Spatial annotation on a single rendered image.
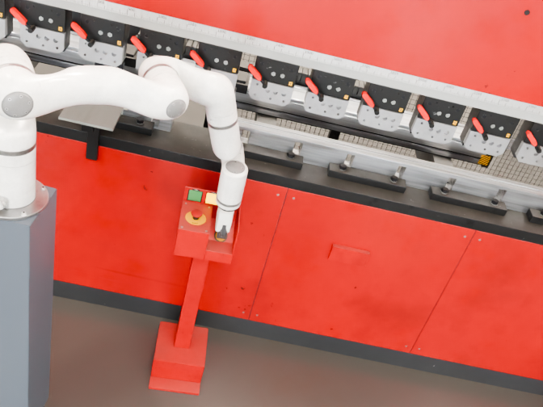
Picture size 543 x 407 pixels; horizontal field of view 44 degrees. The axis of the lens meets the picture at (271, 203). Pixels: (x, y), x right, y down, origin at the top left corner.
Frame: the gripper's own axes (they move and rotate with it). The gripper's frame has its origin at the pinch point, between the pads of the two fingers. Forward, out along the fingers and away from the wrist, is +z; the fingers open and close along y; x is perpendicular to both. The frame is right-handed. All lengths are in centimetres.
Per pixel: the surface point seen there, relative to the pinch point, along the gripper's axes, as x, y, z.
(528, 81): 94, -34, -59
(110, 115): -43, -24, -25
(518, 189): 110, -29, -15
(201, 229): -7.2, 4.0, -4.8
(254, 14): 0, -42, -61
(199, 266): -5.8, 3.2, 15.5
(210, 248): -3.2, 5.2, 2.7
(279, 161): 18.0, -29.2, -11.1
